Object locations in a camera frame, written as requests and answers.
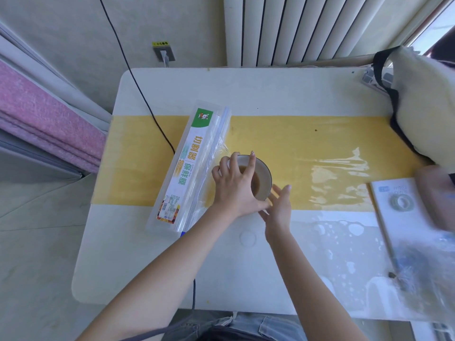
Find person's right hand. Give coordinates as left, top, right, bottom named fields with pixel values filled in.
left=259, top=185, right=293, bottom=240

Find person's left hand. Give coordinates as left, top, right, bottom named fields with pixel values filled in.
left=212, top=151, right=271, bottom=220

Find white bowl with dark rim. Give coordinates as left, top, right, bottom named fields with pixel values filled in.
left=227, top=154, right=273, bottom=202

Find person's left forearm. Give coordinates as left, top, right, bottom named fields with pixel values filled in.
left=76, top=206, right=246, bottom=341

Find person's right forearm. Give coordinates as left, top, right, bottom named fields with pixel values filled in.
left=265, top=224, right=361, bottom=341

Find clear cling film dispenser box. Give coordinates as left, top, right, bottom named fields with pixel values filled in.
left=145, top=100, right=232, bottom=239

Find yellow table runner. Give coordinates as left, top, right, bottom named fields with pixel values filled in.
left=93, top=115, right=431, bottom=212

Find clear plastic table cover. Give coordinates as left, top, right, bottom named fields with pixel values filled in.
left=291, top=147, right=455, bottom=322

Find clear tape roll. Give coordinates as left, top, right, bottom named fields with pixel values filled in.
left=388, top=193, right=415, bottom=212

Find white notebook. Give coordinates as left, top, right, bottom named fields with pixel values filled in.
left=366, top=177, right=445, bottom=281

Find person's blue jeans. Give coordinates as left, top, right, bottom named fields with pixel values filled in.
left=162, top=312, right=308, bottom=341

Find white radiator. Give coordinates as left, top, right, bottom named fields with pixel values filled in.
left=224, top=0, right=389, bottom=67

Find clear plastic bag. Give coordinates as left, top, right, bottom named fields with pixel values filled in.
left=391, top=231, right=455, bottom=318

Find pink fabric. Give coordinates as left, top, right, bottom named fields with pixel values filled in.
left=0, top=60, right=108, bottom=174

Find window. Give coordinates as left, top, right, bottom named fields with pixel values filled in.
left=405, top=0, right=455, bottom=56

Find black cable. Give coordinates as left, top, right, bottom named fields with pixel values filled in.
left=98, top=0, right=197, bottom=341

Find grey wall socket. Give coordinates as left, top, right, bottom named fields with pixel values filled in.
left=152, top=41, right=176, bottom=63

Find white furry bag black straps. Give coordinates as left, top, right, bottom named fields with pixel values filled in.
left=373, top=46, right=455, bottom=174

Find grey furniture frame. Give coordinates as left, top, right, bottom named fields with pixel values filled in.
left=0, top=22, right=113, bottom=180

